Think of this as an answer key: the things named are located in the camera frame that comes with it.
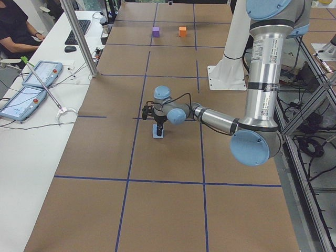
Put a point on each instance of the upper teach pendant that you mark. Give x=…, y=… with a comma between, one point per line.
x=47, y=71

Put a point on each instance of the seated person in black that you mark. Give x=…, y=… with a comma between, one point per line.
x=18, y=37

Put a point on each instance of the light blue foam block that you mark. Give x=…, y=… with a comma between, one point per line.
x=157, y=131

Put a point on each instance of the black computer mouse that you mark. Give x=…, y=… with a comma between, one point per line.
x=70, y=48

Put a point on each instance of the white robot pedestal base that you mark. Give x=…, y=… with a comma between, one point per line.
x=228, y=74

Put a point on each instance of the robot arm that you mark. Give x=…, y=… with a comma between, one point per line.
x=251, y=63

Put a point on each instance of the teach pendant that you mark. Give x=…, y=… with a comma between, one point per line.
x=24, y=103
x=47, y=71

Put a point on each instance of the orange foam block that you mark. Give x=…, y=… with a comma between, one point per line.
x=182, y=31

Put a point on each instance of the lower teach pendant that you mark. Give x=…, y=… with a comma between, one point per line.
x=24, y=103

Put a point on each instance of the long metal rod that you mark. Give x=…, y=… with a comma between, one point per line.
x=62, y=110

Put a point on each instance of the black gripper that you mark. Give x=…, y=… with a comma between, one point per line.
x=159, y=120

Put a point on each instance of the aluminium frame post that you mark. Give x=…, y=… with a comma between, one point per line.
x=74, y=24

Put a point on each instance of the purple foam block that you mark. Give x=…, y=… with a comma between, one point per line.
x=156, y=32

